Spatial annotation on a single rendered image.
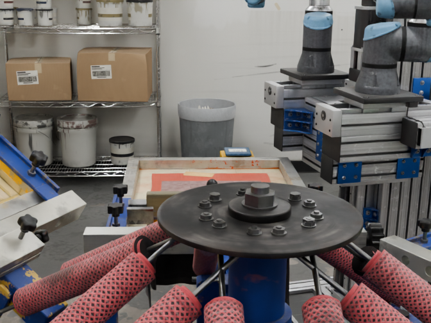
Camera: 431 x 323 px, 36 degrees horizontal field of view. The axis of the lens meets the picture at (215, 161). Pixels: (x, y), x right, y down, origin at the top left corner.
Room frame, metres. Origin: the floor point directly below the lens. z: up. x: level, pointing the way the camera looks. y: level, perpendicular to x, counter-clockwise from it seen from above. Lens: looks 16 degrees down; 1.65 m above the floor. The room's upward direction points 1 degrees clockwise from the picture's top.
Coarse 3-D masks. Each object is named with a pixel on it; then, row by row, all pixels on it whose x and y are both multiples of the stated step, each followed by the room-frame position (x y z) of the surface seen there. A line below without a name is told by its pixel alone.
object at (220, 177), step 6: (216, 174) 2.26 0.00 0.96; (222, 174) 2.26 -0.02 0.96; (228, 174) 2.26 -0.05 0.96; (234, 174) 2.27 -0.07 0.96; (240, 174) 2.27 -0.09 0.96; (246, 174) 2.27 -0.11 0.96; (252, 174) 2.27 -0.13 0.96; (258, 174) 2.27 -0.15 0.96; (264, 174) 2.27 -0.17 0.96; (216, 180) 2.19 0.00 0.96; (222, 180) 2.20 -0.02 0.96; (228, 180) 2.20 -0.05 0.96; (234, 180) 2.20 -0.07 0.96; (240, 180) 2.20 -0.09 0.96; (246, 180) 2.20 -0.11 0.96; (252, 180) 2.20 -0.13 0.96; (258, 180) 2.20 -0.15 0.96; (264, 180) 2.20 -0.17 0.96
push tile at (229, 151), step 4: (224, 148) 2.57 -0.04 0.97; (228, 148) 2.57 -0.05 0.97; (232, 148) 2.57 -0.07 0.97; (236, 148) 2.58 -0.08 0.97; (240, 148) 2.58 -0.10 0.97; (244, 148) 2.58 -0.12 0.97; (248, 148) 2.58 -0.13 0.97; (228, 152) 2.51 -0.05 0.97; (232, 152) 2.52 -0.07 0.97; (236, 152) 2.52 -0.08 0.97; (240, 152) 2.52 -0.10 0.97; (244, 152) 2.52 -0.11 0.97; (248, 152) 2.52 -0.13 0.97
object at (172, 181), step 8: (152, 176) 2.23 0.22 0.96; (160, 176) 2.23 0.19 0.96; (168, 176) 2.23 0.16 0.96; (176, 176) 2.23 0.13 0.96; (184, 176) 2.23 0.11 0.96; (192, 176) 2.24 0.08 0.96; (200, 176) 2.24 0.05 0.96; (152, 184) 2.14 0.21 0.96; (160, 184) 2.14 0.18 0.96; (168, 184) 2.14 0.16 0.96; (176, 184) 2.14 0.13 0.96; (184, 184) 2.15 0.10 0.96; (192, 184) 2.15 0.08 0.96; (200, 184) 2.15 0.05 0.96
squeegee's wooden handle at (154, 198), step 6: (150, 192) 1.74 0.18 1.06; (156, 192) 1.74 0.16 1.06; (162, 192) 1.74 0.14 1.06; (168, 192) 1.74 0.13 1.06; (174, 192) 1.74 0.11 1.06; (150, 198) 1.73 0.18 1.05; (156, 198) 1.73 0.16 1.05; (162, 198) 1.73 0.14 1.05; (168, 198) 1.73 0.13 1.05; (150, 204) 1.73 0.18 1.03; (156, 204) 1.73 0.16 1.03; (156, 210) 1.73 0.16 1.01; (156, 216) 1.73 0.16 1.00
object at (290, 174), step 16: (128, 160) 2.31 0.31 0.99; (144, 160) 2.31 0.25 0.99; (160, 160) 2.32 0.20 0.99; (176, 160) 2.32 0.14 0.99; (192, 160) 2.32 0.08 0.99; (208, 160) 2.33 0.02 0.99; (224, 160) 2.33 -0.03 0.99; (240, 160) 2.33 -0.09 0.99; (256, 160) 2.34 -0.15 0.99; (272, 160) 2.34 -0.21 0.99; (288, 160) 2.34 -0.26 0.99; (128, 176) 2.11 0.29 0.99; (288, 176) 2.15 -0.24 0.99; (128, 192) 1.95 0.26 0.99; (128, 224) 1.75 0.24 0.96
